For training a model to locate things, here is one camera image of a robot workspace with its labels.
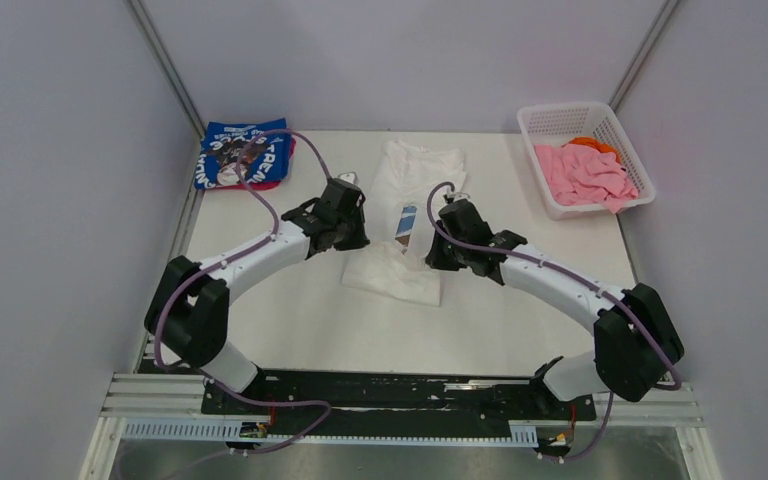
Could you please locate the white plastic basket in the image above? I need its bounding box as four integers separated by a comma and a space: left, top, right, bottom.
516, 101, 656, 220

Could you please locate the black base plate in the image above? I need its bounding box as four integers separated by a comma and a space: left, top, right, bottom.
201, 369, 596, 438

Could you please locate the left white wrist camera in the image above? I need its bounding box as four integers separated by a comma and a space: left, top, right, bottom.
337, 172, 359, 185

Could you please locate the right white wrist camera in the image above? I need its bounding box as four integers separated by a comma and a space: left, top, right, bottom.
444, 191, 470, 203

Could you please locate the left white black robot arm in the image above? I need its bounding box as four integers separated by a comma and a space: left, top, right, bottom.
144, 178, 369, 413

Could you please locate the pink crumpled t-shirt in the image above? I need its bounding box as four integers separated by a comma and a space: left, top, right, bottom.
534, 143, 639, 213

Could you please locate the white printed t-shirt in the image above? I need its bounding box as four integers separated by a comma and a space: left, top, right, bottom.
341, 140, 467, 307

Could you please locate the aluminium frame rail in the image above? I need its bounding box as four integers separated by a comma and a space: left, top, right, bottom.
100, 374, 705, 428

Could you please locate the left corner aluminium post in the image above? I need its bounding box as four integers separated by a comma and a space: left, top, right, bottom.
124, 0, 205, 138

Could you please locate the orange t-shirt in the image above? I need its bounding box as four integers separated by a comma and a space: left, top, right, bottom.
569, 136, 622, 163

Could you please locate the purple cable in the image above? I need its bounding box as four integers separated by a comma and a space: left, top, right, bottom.
152, 129, 334, 458
426, 182, 683, 464

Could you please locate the right corner aluminium post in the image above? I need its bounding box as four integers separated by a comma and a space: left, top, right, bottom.
609, 0, 683, 111

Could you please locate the corner aluminium post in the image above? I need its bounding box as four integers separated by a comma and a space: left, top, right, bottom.
124, 0, 205, 138
609, 0, 683, 111

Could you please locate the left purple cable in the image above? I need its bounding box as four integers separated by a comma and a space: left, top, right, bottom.
152, 129, 334, 458

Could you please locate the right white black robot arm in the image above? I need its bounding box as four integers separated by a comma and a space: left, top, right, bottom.
426, 199, 685, 418

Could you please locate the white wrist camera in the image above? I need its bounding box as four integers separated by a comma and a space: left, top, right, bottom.
444, 191, 470, 203
337, 172, 359, 185

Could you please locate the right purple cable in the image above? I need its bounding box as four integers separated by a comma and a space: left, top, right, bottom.
426, 182, 683, 464

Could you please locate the blue folded printed t-shirt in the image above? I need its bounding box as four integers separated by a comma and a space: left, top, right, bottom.
193, 118, 287, 190

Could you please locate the white slotted cable duct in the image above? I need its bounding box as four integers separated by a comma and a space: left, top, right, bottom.
121, 418, 539, 448

